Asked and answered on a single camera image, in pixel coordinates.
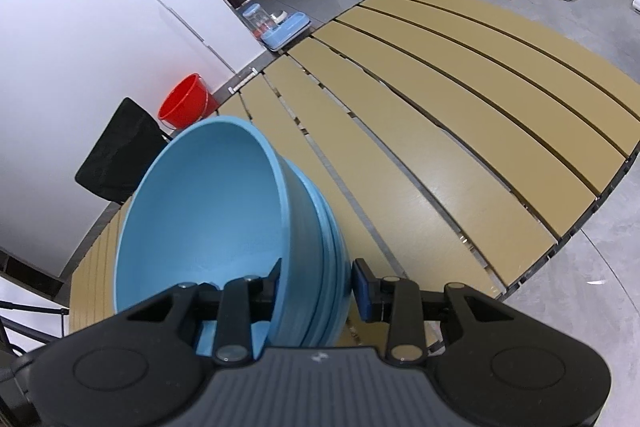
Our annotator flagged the white flat mop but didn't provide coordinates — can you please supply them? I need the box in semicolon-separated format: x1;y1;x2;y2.
148;0;259;96

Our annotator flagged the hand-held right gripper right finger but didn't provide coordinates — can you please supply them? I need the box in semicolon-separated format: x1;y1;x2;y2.
352;258;524;366

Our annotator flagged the black camera tripod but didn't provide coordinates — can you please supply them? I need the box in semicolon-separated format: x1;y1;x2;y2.
0;299;71;408

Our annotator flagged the large blue ribbed bowl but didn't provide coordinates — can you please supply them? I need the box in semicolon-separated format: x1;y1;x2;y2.
114;116;322;359
287;164;338;344
302;184;352;344

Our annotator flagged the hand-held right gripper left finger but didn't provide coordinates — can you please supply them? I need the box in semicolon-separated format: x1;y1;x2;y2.
125;258;284;367

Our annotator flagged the red plastic bucket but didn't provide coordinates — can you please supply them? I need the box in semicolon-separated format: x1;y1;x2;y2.
157;73;221;131

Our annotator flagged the blue pet water feeder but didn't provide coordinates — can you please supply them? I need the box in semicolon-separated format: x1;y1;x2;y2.
242;3;312;53

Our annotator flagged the black fabric chair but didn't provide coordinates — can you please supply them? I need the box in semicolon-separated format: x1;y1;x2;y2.
74;97;170;206

